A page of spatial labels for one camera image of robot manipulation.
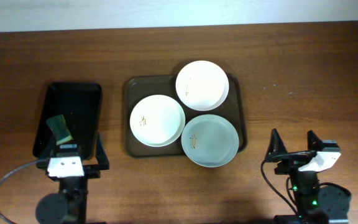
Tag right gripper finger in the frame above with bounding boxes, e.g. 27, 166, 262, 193
267, 128, 287, 159
307, 130, 321, 151

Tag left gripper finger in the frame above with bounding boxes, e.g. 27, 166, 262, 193
39, 141, 57, 159
95, 133, 109, 170

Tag green yellow sponge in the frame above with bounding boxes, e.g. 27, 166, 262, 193
46, 114, 73, 146

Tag pale blue plate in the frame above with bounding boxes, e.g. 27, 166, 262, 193
181, 114, 239, 168

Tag white plate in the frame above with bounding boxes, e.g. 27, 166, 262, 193
129, 95, 185, 147
175, 60, 229, 111

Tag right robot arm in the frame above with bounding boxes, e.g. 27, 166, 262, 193
260, 128, 352, 224

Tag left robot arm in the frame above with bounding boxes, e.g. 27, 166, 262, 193
35, 135, 109, 223

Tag black rectangular tray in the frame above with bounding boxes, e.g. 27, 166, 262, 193
32, 82, 103, 160

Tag brown plastic serving tray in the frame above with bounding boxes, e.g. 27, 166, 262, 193
123, 73, 248, 159

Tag white plate top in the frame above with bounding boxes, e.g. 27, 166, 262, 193
175, 60, 229, 111

